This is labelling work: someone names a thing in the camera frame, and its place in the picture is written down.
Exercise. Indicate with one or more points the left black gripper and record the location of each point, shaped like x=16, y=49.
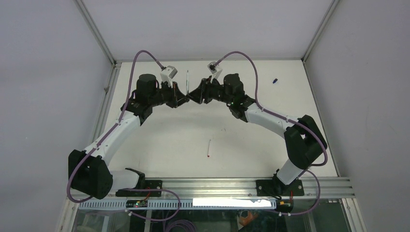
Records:
x=177, y=98

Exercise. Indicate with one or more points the orange object below table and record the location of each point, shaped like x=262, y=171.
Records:
x=246, y=217

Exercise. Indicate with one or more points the white slotted cable duct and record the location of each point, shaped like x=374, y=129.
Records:
x=183, y=204

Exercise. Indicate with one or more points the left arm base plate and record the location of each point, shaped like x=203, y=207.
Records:
x=153, y=187

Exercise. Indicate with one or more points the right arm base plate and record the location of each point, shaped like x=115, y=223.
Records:
x=268, y=187

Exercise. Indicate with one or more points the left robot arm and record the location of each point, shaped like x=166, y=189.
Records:
x=88, y=168

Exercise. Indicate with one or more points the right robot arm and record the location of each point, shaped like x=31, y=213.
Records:
x=303, y=139

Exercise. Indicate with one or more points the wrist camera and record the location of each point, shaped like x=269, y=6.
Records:
x=215, y=70
x=167, y=74

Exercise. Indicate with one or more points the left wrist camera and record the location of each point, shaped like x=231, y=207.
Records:
x=167, y=74

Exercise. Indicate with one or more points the aluminium frame rail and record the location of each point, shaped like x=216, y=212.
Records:
x=186, y=188

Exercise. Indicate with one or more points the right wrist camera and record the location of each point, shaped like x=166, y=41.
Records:
x=215, y=70

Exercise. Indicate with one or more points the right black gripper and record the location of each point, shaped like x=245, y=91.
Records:
x=205, y=87

